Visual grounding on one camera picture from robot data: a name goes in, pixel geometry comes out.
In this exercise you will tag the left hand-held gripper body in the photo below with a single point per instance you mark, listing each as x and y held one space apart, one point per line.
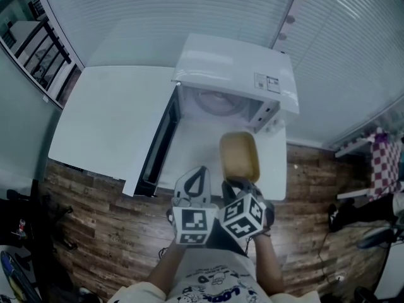
192 224

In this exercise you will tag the black office chair base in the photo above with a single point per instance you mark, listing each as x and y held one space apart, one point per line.
64 229

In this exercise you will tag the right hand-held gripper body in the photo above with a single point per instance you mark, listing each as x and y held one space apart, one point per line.
243 216

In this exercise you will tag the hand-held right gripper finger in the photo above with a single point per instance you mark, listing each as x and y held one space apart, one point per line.
228 190
247 186

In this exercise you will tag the black metal rack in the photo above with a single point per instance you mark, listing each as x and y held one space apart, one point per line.
44 52

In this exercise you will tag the white microwave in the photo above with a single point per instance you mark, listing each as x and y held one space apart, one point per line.
233 65

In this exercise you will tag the person's right forearm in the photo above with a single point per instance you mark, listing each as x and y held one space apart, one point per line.
268 267

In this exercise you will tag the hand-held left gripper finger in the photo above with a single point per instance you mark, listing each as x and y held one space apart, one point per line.
203 185
188 183

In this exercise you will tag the yellow container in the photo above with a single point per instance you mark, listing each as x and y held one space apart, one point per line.
238 156

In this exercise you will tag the person's white printed shirt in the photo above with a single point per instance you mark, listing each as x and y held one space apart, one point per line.
217 279

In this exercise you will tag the red white checkered cloth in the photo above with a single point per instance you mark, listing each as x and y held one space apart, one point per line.
385 161

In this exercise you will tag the person's left forearm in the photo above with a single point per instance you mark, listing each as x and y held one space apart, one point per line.
168 265

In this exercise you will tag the glass turntable plate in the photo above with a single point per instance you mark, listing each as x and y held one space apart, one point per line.
217 103

